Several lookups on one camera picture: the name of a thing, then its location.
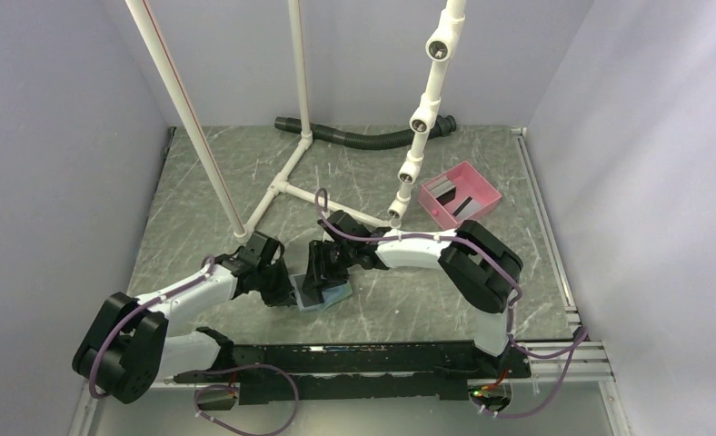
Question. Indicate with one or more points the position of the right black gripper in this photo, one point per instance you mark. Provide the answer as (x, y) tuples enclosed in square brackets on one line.
[(318, 272)]

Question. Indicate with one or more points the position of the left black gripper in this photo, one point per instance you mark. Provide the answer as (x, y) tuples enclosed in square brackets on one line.
[(284, 295)]

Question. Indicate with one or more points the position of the black credit card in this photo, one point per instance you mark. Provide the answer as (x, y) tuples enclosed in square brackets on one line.
[(311, 293)]

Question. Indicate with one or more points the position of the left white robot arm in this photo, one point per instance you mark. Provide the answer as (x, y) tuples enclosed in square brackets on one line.
[(130, 344)]

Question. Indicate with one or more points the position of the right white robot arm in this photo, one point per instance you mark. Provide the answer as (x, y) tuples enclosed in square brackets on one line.
[(482, 268)]

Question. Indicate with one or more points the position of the grey card stack in tray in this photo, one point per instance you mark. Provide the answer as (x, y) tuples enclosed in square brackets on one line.
[(442, 190)]

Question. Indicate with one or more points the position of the pink plastic card tray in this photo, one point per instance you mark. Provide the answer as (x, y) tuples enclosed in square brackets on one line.
[(469, 183)]

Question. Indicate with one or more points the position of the black striped card in tray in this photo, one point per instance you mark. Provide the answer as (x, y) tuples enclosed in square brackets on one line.
[(466, 209)]

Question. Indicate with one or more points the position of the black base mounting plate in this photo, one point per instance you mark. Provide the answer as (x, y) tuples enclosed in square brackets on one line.
[(446, 370)]

